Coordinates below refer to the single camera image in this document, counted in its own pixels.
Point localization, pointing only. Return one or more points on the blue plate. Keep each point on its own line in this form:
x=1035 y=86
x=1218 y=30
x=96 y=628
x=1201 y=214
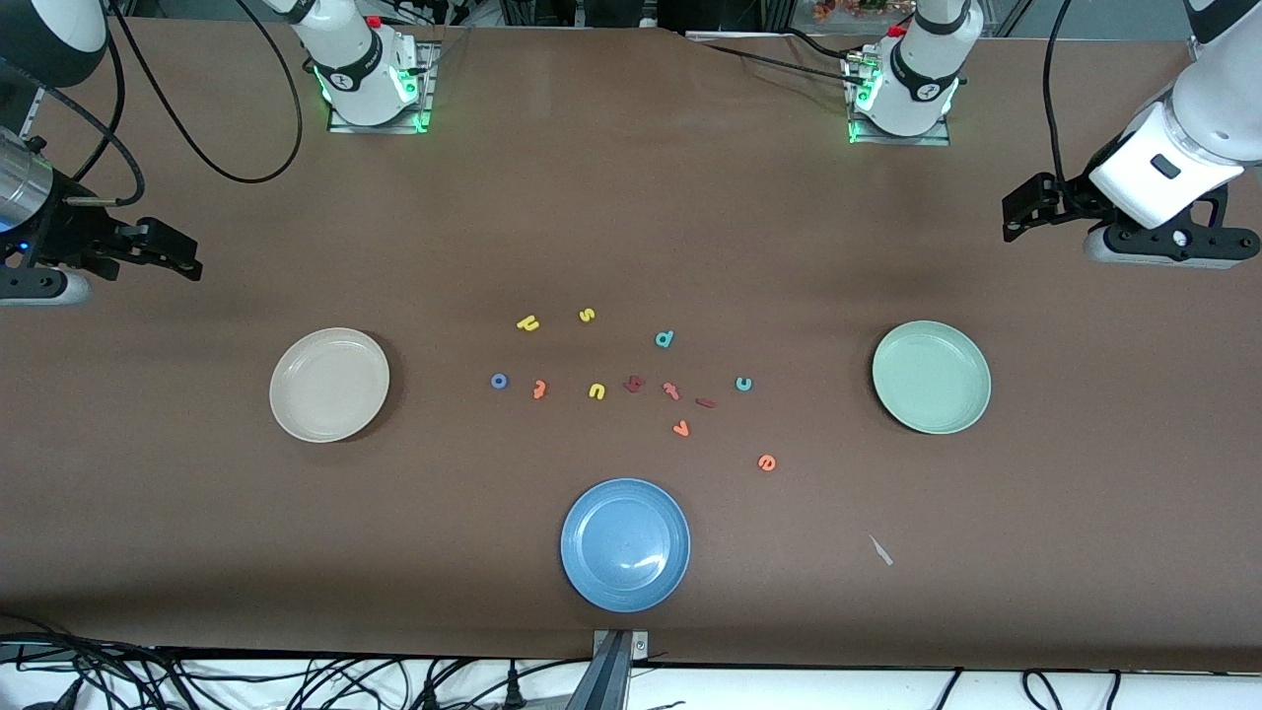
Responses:
x=625 y=545

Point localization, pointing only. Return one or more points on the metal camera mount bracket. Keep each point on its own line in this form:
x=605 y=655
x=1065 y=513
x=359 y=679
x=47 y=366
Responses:
x=616 y=680

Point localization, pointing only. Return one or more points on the aluminium frame profile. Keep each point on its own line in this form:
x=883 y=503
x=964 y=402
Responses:
x=1200 y=49
x=33 y=108

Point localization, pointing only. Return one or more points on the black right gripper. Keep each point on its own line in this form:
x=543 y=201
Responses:
x=61 y=230

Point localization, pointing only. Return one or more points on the black frame structure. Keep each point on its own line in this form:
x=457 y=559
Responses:
x=611 y=10

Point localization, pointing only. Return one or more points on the orange artificial flowers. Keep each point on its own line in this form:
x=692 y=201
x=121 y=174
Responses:
x=848 y=8

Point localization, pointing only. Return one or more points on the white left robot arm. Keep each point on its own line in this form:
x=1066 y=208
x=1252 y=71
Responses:
x=922 y=79

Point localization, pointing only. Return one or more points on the green plate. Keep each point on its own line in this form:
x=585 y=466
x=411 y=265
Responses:
x=932 y=378

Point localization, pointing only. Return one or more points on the black power plug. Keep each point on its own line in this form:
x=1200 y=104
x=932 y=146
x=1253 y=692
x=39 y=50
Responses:
x=431 y=695
x=513 y=690

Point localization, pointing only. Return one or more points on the beige brown plate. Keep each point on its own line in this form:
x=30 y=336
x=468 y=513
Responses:
x=328 y=385

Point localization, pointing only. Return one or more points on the white paper scrap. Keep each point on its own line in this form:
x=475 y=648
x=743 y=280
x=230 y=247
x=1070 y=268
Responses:
x=880 y=550

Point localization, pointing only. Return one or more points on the brown table cover sheet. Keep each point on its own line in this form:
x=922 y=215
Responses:
x=631 y=197

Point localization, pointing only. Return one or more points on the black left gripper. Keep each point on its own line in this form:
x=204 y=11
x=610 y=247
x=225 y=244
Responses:
x=1073 y=195

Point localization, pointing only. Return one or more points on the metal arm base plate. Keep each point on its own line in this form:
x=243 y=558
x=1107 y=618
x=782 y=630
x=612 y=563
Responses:
x=380 y=127
x=902 y=140

